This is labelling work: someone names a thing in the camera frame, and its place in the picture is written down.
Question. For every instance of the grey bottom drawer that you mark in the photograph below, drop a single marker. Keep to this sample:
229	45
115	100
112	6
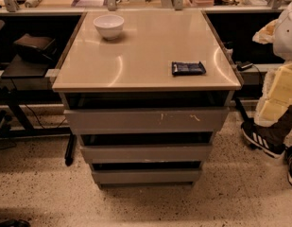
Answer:
157	176

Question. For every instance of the small black device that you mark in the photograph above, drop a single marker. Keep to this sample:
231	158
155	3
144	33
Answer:
242	66

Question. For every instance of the black box on shelf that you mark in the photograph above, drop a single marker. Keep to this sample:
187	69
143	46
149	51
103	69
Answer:
36	49

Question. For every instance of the white ceramic bowl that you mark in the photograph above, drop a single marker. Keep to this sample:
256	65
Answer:
109	26

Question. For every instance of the black object bottom left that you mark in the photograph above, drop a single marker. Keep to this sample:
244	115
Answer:
15	223

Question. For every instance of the grey top drawer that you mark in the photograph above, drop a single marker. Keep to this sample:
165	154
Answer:
121	121

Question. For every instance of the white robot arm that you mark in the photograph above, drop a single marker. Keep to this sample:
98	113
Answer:
277	90

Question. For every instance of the grey drawer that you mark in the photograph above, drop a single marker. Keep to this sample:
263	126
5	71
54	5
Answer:
146	153
121	121
157	176

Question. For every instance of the dark low side shelf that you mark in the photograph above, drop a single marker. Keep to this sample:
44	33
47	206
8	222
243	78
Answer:
21	69

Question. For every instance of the dark trouser leg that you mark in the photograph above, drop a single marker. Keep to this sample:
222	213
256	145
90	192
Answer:
276	133

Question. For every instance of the dark blue snack packet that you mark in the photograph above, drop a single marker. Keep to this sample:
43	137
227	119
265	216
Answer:
187	68

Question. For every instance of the grey drawer cabinet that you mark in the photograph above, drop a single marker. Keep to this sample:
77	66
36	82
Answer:
134	72

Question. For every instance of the black adidas sneaker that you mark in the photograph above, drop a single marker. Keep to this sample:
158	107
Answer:
255	138

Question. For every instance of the black leaning bar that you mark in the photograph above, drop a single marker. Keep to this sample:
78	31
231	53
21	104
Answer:
68	157

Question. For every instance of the grey middle drawer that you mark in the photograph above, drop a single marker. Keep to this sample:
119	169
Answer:
146	153

